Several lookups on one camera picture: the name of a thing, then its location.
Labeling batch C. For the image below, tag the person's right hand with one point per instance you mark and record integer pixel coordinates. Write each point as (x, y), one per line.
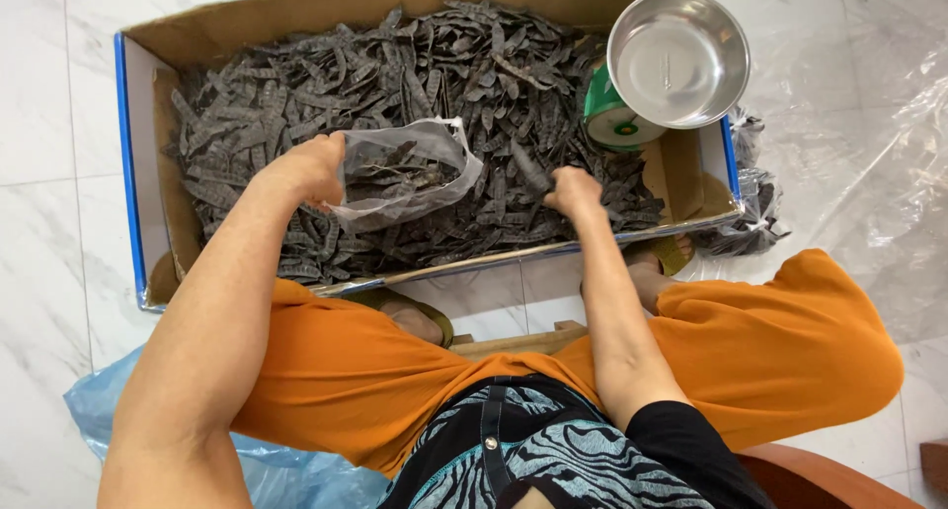
(579, 194)

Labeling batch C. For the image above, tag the person's left hand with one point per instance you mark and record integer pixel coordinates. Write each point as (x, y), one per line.
(307, 172)

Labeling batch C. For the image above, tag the person's left fingers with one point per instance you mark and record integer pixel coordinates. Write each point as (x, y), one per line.
(335, 165)

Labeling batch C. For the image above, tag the person's right fingers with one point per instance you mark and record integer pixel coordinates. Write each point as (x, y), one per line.
(557, 189)

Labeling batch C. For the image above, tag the single dark dried pod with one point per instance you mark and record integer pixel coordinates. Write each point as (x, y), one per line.
(528, 165)

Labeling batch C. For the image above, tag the clear thin plastic bag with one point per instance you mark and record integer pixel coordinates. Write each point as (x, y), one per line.
(389, 214)

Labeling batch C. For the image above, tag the green kitchen scale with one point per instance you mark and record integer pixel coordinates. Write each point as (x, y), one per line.
(615, 124)

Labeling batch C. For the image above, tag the heap of dark dried pods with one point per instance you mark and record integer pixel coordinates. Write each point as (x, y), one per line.
(370, 72)

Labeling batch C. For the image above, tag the olive green slipper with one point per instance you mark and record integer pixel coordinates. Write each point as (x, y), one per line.
(670, 253)
(437, 320)

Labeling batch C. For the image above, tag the low wooden stool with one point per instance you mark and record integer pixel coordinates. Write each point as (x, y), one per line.
(518, 342)

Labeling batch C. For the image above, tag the round steel bowl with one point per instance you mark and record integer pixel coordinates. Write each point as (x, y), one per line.
(678, 61)

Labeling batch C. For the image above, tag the large filled clear pod bag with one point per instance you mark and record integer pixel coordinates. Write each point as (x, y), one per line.
(744, 220)

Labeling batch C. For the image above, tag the large blue-edged cardboard box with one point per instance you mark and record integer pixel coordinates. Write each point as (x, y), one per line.
(141, 198)

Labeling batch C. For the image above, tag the small filled clear pod bag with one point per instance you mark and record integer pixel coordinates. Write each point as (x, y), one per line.
(746, 135)

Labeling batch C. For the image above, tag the black teal patterned top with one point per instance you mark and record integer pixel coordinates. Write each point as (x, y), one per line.
(563, 450)

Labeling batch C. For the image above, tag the orange trousers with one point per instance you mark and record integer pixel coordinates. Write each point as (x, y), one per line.
(778, 346)

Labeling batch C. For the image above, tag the light blue plastic bag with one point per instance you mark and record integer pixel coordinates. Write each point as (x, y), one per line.
(296, 479)

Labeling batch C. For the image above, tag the clear plastic sheet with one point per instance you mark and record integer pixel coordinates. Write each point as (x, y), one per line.
(889, 198)

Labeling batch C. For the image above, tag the orange-brown round seat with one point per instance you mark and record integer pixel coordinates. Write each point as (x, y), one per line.
(815, 483)

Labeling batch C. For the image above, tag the brown wooden furniture piece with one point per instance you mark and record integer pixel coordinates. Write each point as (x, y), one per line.
(935, 468)

